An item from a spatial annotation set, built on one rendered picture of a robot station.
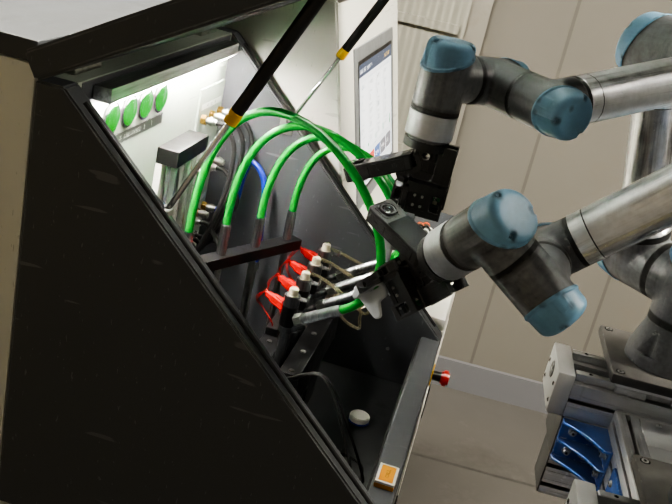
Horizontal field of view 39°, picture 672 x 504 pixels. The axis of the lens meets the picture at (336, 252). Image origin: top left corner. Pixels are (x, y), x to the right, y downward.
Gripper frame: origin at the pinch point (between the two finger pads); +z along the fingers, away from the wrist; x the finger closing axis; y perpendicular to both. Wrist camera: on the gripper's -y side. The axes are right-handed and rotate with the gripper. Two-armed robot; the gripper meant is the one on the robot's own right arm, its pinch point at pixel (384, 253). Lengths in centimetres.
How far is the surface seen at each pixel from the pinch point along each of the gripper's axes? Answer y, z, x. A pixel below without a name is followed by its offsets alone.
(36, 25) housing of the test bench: -50, -27, -25
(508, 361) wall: 39, 105, 200
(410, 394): 10.0, 27.6, 8.0
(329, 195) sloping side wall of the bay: -16.4, 4.0, 33.0
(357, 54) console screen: -20, -21, 53
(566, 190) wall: 41, 33, 200
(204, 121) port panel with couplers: -40.4, -7.3, 21.1
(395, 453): 10.6, 27.7, -12.0
